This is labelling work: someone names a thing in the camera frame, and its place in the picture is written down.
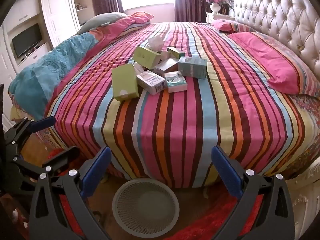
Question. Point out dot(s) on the light green carton box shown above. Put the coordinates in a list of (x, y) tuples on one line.
[(146, 56), (125, 85)]

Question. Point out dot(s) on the black television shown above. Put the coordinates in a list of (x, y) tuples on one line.
[(26, 40)]

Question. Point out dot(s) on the white carved bed frame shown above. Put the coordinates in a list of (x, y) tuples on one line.
[(305, 200)]

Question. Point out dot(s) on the white vase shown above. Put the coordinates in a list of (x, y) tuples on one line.
[(215, 8)]

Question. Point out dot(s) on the tufted bed headboard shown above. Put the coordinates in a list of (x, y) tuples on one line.
[(275, 17)]

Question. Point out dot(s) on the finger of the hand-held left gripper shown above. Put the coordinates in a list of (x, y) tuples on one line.
[(45, 123), (67, 153)]

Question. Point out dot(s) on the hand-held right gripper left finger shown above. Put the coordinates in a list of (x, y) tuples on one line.
[(96, 171)]

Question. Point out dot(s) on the grey pillow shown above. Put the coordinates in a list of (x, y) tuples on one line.
[(100, 21)]

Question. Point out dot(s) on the red rug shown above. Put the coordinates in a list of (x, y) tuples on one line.
[(200, 227)]

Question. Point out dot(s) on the small green box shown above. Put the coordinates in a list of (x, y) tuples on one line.
[(176, 52)]

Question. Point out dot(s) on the white nightstand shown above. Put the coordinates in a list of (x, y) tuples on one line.
[(220, 17)]

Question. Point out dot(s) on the teal carton box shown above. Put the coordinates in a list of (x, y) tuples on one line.
[(192, 66)]

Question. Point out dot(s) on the striped bedspread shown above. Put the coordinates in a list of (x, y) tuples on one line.
[(175, 117)]

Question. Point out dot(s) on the white wall cabinet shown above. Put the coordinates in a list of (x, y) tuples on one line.
[(57, 10)]

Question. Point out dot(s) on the grey plastic wastebasket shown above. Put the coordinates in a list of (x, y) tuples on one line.
[(145, 205)]

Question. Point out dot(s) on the large pink pillow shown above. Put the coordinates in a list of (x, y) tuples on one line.
[(270, 55)]

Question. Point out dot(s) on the white box red print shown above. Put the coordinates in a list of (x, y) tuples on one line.
[(150, 81)]

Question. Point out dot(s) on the floral patterned bed sheet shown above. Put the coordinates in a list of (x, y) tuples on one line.
[(307, 135)]

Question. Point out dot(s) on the brown and white box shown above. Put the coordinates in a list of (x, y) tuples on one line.
[(166, 66)]

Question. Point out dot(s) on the pink folded duvet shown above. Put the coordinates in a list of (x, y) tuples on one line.
[(125, 23)]

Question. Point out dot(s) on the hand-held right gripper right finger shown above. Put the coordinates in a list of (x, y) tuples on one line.
[(226, 172)]

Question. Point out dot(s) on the small pink pillow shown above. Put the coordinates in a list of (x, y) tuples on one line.
[(227, 25)]

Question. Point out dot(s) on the teal patterned blanket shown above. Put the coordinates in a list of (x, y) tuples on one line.
[(50, 67)]

